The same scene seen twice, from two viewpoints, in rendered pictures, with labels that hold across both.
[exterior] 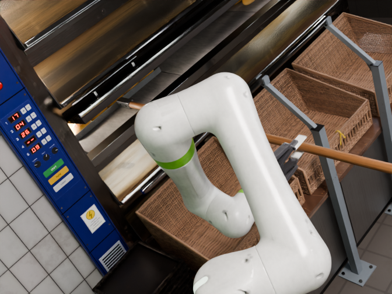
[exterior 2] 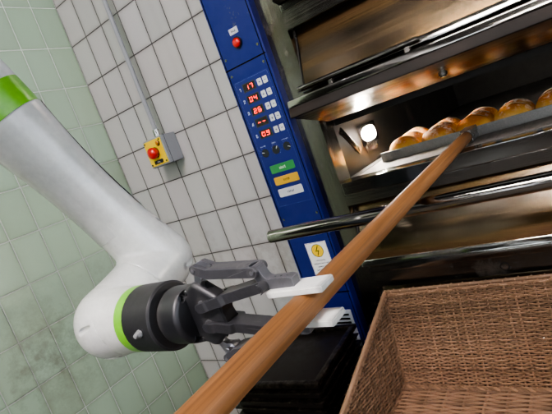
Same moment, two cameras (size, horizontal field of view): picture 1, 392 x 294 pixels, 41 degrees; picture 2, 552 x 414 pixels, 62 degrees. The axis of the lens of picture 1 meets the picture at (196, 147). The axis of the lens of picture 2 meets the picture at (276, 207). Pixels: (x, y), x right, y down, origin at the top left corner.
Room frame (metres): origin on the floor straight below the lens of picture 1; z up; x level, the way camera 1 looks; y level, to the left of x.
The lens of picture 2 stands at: (1.17, -0.75, 1.37)
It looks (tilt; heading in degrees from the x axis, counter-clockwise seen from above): 8 degrees down; 69
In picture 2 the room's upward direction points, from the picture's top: 20 degrees counter-clockwise
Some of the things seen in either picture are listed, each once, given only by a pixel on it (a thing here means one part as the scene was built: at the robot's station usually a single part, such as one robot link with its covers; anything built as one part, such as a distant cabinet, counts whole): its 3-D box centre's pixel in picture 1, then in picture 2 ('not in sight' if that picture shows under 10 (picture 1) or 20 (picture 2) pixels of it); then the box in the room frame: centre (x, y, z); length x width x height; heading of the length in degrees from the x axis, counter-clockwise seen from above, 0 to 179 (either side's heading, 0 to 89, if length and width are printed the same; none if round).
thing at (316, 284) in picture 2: (297, 142); (299, 286); (1.34, -0.30, 1.21); 0.07 x 0.03 x 0.01; 123
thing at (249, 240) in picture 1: (221, 206); (483, 383); (1.78, 0.01, 0.72); 0.56 x 0.49 x 0.28; 123
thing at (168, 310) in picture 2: not in sight; (202, 311); (1.25, -0.17, 1.20); 0.09 x 0.07 x 0.08; 123
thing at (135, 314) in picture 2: not in sight; (166, 314); (1.21, -0.11, 1.20); 0.12 x 0.06 x 0.09; 33
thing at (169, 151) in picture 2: not in sight; (163, 150); (1.49, 0.90, 1.46); 0.10 x 0.07 x 0.10; 122
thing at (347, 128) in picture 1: (297, 126); not in sight; (2.09, -0.50, 0.72); 0.56 x 0.49 x 0.28; 121
